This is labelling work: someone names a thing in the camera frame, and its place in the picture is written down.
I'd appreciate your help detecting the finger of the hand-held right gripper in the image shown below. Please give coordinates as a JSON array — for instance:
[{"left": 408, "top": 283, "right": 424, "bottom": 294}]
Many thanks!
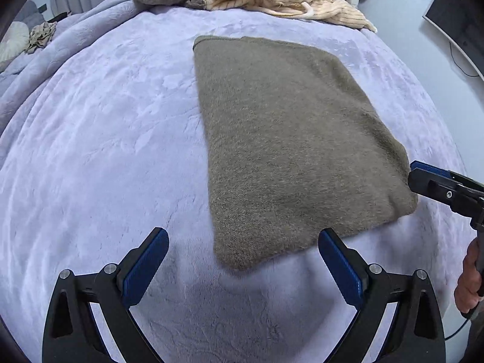
[
  {"left": 410, "top": 161, "right": 484, "bottom": 191},
  {"left": 407, "top": 168, "right": 484, "bottom": 218}
]

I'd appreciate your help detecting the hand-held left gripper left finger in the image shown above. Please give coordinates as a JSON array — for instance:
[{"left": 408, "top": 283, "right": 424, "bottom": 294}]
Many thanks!
[{"left": 41, "top": 227, "right": 171, "bottom": 363}]

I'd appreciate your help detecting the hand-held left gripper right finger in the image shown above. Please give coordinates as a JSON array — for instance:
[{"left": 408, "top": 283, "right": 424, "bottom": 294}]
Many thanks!
[{"left": 318, "top": 228, "right": 447, "bottom": 363}]

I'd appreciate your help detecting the olive knit sweater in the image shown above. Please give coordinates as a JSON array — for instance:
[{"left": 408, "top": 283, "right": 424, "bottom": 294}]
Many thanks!
[{"left": 192, "top": 35, "right": 419, "bottom": 271}]

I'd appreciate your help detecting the person's right hand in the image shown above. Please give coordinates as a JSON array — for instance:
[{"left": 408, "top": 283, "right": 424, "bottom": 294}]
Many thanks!
[{"left": 454, "top": 239, "right": 484, "bottom": 314}]

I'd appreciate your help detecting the lavender plush blanket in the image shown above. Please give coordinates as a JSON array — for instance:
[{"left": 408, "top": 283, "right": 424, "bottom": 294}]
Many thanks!
[{"left": 0, "top": 0, "right": 474, "bottom": 363}]

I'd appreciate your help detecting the curved computer monitor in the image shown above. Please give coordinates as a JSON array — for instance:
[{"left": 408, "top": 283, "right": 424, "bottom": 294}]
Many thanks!
[{"left": 422, "top": 0, "right": 484, "bottom": 73}]

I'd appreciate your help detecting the crumpled beige cloth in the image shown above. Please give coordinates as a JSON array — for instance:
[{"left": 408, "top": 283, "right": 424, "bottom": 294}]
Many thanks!
[{"left": 25, "top": 21, "right": 57, "bottom": 54}]

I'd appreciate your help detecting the round cream pillow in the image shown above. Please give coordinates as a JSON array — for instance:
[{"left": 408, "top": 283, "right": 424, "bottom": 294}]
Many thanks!
[{"left": 0, "top": 21, "right": 30, "bottom": 64}]

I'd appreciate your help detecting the grey upholstered chair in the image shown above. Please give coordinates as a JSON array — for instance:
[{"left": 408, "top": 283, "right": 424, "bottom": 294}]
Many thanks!
[{"left": 14, "top": 0, "right": 43, "bottom": 24}]

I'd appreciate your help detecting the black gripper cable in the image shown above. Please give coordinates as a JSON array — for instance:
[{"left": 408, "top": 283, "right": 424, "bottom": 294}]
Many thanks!
[{"left": 444, "top": 309, "right": 474, "bottom": 340}]

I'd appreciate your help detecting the black monitor cable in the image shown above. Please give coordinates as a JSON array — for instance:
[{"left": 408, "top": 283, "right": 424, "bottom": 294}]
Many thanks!
[{"left": 449, "top": 41, "right": 479, "bottom": 78}]

